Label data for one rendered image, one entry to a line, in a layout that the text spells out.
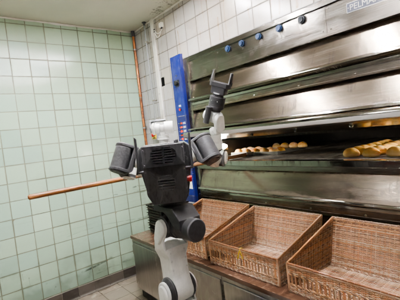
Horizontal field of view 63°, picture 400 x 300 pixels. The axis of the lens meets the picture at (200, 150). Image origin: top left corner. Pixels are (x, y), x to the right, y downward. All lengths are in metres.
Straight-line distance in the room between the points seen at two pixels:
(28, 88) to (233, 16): 1.88
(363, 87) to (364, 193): 0.57
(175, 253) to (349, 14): 1.58
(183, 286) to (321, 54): 1.51
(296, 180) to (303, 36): 0.91
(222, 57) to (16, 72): 1.80
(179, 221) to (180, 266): 0.32
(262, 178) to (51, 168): 1.92
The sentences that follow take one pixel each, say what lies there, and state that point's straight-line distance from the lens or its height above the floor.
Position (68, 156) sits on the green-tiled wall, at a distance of 3.32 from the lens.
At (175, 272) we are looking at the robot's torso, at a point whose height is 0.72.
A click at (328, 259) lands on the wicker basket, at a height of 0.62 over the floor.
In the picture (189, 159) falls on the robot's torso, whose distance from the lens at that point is 1.63.
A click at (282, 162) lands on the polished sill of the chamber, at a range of 2.26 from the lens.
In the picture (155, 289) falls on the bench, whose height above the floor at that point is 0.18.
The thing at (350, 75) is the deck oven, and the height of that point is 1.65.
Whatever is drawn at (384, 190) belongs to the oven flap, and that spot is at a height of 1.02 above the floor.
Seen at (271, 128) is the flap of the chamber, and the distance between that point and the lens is 2.09.
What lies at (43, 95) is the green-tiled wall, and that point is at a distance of 3.31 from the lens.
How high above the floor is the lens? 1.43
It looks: 3 degrees down
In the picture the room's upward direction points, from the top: 6 degrees counter-clockwise
